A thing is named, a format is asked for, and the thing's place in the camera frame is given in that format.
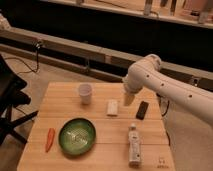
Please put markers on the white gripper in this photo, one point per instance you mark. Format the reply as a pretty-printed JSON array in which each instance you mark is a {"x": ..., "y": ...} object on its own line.
[{"x": 128, "y": 99}]

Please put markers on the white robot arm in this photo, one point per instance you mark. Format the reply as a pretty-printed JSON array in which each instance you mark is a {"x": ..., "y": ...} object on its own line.
[{"x": 146, "y": 73}]

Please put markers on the green ceramic bowl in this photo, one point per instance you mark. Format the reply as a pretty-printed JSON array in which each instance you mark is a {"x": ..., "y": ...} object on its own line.
[{"x": 77, "y": 136}]

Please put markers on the white rectangular block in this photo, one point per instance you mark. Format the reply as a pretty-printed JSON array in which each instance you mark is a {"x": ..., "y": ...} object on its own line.
[{"x": 112, "y": 107}]

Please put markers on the black remote control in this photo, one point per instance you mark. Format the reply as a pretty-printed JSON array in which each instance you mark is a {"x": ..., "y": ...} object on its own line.
[{"x": 142, "y": 110}]

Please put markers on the white plastic bottle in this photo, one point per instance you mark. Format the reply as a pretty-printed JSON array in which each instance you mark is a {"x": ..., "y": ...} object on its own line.
[{"x": 134, "y": 146}]

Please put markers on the orange carrot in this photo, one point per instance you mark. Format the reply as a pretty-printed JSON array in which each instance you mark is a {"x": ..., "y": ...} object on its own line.
[{"x": 50, "y": 139}]

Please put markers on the black office chair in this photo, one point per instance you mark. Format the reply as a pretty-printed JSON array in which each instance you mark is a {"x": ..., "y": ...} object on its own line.
[{"x": 11, "y": 96}]

